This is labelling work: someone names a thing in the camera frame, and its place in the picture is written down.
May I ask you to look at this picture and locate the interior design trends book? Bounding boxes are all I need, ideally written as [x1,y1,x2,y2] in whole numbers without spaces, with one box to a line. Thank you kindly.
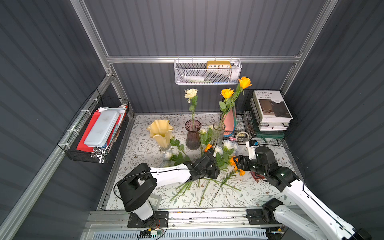
[253,90,293,124]

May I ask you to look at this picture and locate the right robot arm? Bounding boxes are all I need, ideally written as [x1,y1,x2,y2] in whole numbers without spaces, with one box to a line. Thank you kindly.
[233,146,372,240]

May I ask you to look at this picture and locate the black wire desk organizer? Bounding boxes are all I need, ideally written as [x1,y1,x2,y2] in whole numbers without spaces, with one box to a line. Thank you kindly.
[224,90,299,146]

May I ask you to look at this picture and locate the black wire side basket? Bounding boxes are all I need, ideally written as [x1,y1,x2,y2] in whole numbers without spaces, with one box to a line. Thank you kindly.
[58,90,130,164]

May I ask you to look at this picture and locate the red notebook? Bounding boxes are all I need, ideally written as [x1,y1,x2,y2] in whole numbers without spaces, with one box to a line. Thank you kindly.
[251,172,266,181]

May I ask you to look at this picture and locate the yellow clock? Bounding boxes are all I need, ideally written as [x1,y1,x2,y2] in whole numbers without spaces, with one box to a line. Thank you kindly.
[207,60,232,69]

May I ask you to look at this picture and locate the red folder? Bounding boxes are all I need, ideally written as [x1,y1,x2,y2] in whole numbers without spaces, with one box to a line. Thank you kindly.
[76,108,126,153]

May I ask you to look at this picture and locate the purple ribbed glass vase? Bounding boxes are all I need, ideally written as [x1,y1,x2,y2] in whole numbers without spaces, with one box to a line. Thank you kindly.
[185,120,202,151]

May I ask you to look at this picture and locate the yellow orange rose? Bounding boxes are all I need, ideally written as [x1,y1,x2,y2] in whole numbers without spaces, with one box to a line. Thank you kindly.
[234,77,252,106]

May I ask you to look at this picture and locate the white plastic case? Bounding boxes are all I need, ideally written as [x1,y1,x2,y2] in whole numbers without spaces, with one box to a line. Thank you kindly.
[84,110,119,148]

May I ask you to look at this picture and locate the tape roll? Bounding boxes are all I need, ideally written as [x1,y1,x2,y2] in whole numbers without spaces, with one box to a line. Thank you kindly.
[236,131,251,143]

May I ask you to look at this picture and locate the clear glass vase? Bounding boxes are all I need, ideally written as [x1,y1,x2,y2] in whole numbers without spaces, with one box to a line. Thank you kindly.
[212,121,226,147]

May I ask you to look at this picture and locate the floral table mat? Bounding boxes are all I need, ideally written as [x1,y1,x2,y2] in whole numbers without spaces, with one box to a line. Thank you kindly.
[114,114,296,209]

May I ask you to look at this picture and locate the pile of flowers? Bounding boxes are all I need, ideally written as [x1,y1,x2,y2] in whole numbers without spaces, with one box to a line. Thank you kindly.
[164,126,246,207]

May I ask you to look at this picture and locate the white wire wall basket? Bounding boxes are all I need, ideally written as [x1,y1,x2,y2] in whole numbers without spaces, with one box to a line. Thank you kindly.
[174,58,243,85]

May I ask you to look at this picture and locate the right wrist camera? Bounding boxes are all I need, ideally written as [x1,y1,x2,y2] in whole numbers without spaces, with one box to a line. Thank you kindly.
[246,140,259,160]

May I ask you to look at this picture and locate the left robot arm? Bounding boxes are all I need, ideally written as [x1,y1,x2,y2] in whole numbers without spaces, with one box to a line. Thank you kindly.
[113,149,220,221]

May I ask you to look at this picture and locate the pink folder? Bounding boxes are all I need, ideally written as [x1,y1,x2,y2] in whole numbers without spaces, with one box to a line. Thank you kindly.
[224,109,235,137]

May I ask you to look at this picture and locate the cream white rose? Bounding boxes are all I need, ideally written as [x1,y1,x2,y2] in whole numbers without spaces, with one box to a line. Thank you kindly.
[185,89,198,120]

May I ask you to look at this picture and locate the yellow wavy vase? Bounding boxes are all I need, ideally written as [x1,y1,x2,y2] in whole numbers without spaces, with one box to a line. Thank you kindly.
[147,120,174,151]

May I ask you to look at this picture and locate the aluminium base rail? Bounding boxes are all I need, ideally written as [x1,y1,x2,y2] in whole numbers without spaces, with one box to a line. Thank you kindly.
[80,206,340,240]

